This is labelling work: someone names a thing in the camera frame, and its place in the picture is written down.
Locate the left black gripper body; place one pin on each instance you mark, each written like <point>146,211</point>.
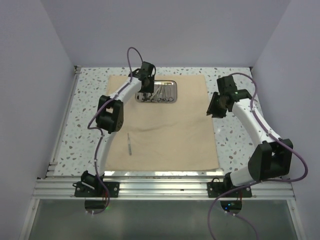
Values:
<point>150,87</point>

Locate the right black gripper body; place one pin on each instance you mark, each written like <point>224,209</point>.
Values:
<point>216,107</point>

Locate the beige surgical drape cloth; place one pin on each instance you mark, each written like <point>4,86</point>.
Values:
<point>168,137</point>

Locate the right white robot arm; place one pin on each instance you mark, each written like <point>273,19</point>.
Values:
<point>272,155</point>

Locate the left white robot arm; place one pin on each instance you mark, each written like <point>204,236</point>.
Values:
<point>109,119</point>

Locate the steel instrument tray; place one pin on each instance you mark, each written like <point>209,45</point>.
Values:
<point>171,83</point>

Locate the instruments pile in tray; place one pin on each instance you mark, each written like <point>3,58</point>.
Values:
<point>162,94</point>

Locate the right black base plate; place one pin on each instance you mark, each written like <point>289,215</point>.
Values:
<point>218,189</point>

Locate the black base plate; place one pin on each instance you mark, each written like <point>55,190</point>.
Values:
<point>83,191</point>
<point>218,189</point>

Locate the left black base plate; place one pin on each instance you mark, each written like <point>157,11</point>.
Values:
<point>83,191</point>

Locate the aluminium frame rail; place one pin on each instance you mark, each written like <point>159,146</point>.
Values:
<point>158,188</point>

